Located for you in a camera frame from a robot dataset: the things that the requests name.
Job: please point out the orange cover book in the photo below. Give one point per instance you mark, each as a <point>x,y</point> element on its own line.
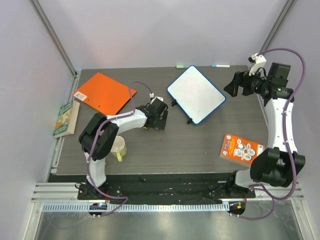
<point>240,150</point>

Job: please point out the blue framed whiteboard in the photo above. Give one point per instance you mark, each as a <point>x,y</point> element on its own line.
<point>195,94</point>

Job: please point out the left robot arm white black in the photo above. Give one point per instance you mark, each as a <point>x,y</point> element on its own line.
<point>100,134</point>

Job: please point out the orange folder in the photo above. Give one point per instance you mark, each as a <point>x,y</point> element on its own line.
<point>104,94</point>

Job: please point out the green cover book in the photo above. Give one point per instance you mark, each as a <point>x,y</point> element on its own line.
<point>67,119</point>

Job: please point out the blue white marker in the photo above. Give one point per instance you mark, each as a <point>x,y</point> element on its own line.
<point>220,66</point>

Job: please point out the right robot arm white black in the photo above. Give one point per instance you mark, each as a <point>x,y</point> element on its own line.
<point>279,164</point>

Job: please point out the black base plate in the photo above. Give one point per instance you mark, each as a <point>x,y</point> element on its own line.
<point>163,189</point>

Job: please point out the slotted cable duct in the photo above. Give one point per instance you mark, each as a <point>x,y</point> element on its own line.
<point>60,207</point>

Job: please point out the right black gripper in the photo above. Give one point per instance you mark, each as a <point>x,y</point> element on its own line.
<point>243,82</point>

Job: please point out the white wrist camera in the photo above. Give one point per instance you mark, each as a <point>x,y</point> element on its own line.
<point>258,61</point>
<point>153,97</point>

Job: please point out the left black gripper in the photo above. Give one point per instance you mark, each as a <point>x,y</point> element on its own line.
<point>160,123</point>

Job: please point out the black whiteboard clip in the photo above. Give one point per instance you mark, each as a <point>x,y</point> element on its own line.
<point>174,102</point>
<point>190,121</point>

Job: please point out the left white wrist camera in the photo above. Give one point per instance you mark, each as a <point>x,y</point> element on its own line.
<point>153,97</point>

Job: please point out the green eraser block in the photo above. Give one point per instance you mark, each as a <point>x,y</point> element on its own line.
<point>180,66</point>

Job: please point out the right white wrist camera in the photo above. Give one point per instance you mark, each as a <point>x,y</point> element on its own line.
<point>258,61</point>

